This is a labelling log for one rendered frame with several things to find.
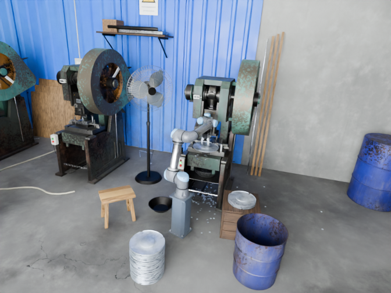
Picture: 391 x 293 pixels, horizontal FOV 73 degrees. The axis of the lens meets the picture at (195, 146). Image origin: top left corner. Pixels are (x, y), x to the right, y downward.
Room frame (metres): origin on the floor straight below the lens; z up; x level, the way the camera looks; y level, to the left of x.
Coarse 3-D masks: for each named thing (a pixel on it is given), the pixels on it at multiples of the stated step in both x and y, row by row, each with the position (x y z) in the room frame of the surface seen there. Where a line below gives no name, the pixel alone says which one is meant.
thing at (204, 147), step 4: (196, 144) 2.81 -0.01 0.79; (200, 144) 2.82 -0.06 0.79; (204, 144) 2.82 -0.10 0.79; (212, 144) 2.84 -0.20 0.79; (196, 148) 2.70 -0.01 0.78; (200, 148) 2.71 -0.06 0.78; (204, 148) 2.71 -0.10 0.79; (208, 148) 2.71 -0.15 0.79; (212, 148) 2.73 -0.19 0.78; (216, 148) 2.74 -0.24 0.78
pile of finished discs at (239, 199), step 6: (234, 192) 2.47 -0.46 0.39; (240, 192) 2.48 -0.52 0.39; (246, 192) 2.49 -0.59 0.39; (228, 198) 2.36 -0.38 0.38; (234, 198) 2.36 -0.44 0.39; (240, 198) 2.35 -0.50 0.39; (246, 198) 2.36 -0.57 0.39; (252, 198) 2.38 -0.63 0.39; (234, 204) 2.26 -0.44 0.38; (240, 204) 2.25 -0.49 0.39; (246, 204) 2.26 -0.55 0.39; (252, 204) 2.27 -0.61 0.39
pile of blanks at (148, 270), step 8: (136, 256) 1.58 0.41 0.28; (144, 256) 1.57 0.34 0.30; (152, 256) 1.59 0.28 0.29; (160, 256) 1.63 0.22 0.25; (136, 264) 1.58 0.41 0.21; (144, 264) 1.57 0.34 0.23; (152, 264) 1.59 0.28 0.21; (160, 264) 1.64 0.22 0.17; (136, 272) 1.59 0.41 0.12; (144, 272) 1.57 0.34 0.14; (152, 272) 1.59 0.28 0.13; (160, 272) 1.64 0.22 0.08; (136, 280) 1.58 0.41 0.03; (144, 280) 1.58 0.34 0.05; (152, 280) 1.59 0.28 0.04
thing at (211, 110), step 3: (207, 108) 3.01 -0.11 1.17; (210, 108) 2.98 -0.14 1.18; (213, 108) 2.98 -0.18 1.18; (204, 111) 2.96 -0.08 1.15; (207, 111) 2.95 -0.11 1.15; (210, 111) 2.94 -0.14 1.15; (213, 111) 2.93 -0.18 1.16; (213, 114) 2.93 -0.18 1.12; (213, 117) 2.93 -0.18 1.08; (210, 129) 2.90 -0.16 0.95; (213, 129) 2.93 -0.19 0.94; (210, 132) 2.91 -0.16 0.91; (213, 132) 2.93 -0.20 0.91
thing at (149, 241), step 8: (144, 232) 1.83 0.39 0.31; (152, 232) 1.84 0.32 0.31; (136, 240) 1.73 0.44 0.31; (144, 240) 1.73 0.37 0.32; (152, 240) 1.73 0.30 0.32; (160, 240) 1.75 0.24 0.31; (136, 248) 1.64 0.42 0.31; (144, 248) 1.64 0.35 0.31; (152, 248) 1.65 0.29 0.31; (160, 248) 1.66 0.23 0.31
